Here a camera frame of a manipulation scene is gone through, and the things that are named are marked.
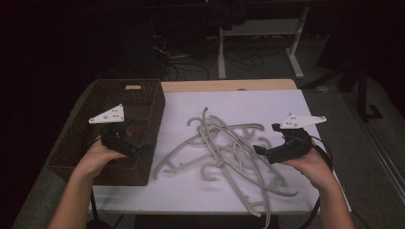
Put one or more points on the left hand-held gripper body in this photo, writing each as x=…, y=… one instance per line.
x=114, y=136

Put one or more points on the person's left hand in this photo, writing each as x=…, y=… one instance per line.
x=94, y=162

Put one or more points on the dark cloth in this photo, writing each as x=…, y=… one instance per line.
x=227, y=14

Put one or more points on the black metal stand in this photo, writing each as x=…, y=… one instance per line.
x=363, y=95

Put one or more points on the person's right hand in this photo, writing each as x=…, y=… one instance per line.
x=315, y=168

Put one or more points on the brown woven basket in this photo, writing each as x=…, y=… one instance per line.
x=79, y=140

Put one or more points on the pile of grey hangers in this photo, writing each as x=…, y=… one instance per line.
x=254, y=126

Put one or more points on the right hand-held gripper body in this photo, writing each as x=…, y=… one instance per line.
x=294, y=148

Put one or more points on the white desk frame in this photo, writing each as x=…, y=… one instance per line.
x=261, y=27

